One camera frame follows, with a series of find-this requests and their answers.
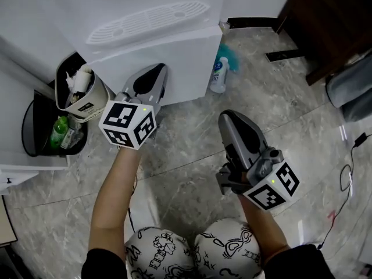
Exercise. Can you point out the white appliance cabinet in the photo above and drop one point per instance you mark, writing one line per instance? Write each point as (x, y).
(130, 57)

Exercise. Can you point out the white table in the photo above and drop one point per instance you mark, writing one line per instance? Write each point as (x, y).
(14, 112)

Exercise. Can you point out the grey bin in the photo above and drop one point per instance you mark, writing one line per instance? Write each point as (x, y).
(351, 92)

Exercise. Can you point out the person's leg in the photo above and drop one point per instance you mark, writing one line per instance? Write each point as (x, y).
(229, 248)
(157, 251)

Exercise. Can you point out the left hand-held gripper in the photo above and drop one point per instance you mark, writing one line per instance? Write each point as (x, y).
(128, 123)

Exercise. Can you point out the green drink bottle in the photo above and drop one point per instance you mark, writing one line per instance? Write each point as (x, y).
(59, 131)

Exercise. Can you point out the person's left forearm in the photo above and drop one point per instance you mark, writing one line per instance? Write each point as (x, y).
(113, 202)

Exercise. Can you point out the white trash bin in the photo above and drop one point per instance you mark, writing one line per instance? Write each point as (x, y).
(93, 100)

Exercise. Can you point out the person's right leg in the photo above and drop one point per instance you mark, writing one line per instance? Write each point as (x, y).
(229, 248)

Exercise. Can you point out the person's black shirt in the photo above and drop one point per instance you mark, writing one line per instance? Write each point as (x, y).
(296, 263)

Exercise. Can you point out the black power adapter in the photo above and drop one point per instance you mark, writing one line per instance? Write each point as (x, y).
(361, 139)

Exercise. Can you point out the person's left leg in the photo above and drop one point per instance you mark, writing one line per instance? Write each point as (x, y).
(157, 251)

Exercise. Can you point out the dark wooden cabinet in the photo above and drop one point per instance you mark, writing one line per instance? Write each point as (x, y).
(328, 19)

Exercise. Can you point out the white detergent bottle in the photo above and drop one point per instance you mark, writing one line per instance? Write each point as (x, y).
(219, 74)

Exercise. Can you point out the crumpled white paper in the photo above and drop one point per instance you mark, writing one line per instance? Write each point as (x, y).
(80, 78)

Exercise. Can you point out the person's right forearm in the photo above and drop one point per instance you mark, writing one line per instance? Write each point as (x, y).
(261, 225)

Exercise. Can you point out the black trash bin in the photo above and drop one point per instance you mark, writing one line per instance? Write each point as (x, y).
(35, 126)

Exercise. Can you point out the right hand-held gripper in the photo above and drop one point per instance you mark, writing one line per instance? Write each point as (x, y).
(270, 185)

